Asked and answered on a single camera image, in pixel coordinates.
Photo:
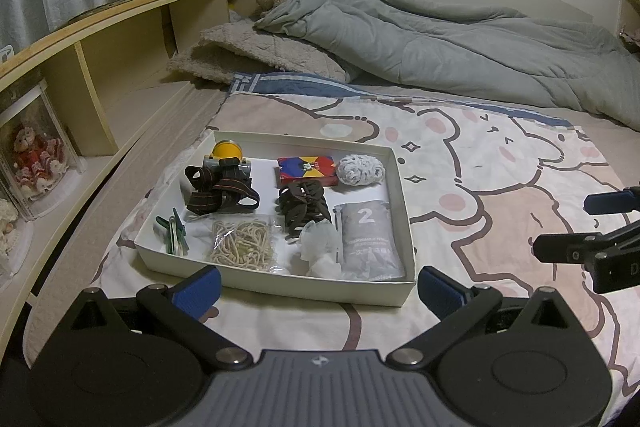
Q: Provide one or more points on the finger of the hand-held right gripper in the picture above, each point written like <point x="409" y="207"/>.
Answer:
<point x="602" y="203"/>
<point x="565" y="249"/>

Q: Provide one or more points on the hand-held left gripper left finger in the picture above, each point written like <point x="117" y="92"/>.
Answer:
<point x="197" y="291"/>

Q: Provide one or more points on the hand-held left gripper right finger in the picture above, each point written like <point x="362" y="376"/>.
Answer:
<point x="440" y="291"/>

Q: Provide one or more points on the clear bag of rubber bands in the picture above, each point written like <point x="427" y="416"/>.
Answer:
<point x="242" y="247"/>

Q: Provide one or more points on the green clips bundle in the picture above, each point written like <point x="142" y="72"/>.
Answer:
<point x="175" y="232"/>

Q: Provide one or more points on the grey soft packet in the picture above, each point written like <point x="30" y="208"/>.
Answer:
<point x="370" y="242"/>

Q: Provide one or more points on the white cardboard box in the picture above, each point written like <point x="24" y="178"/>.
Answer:
<point x="300" y="292"/>

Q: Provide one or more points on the white tissue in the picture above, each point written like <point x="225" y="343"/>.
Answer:
<point x="320" y="242"/>

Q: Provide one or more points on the black hair claw clip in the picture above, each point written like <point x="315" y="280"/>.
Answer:
<point x="302" y="207"/>

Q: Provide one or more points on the white paper ball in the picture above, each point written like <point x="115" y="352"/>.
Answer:
<point x="360" y="169"/>

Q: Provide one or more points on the red blue yellow card box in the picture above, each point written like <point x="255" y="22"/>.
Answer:
<point x="305" y="169"/>

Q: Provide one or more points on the cartoon patterned blanket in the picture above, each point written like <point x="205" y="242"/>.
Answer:
<point x="165" y="127"/>

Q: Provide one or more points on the pink clothes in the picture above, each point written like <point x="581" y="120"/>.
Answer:
<point x="631" y="37"/>

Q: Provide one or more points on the clear case with white toy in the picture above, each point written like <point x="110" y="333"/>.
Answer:
<point x="12" y="237"/>

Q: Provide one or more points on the clear case with red toy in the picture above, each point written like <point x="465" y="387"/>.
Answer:
<point x="35" y="157"/>

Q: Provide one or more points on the grey duvet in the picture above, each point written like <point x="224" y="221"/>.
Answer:
<point x="450" y="42"/>

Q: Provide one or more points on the wooden bedside shelf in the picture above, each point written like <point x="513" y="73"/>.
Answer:
<point x="125" y="67"/>

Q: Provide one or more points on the beige fluffy pillow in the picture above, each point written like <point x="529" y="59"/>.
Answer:
<point x="250" y="52"/>

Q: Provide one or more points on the wooden wall niche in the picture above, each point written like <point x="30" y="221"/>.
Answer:
<point x="629" y="12"/>

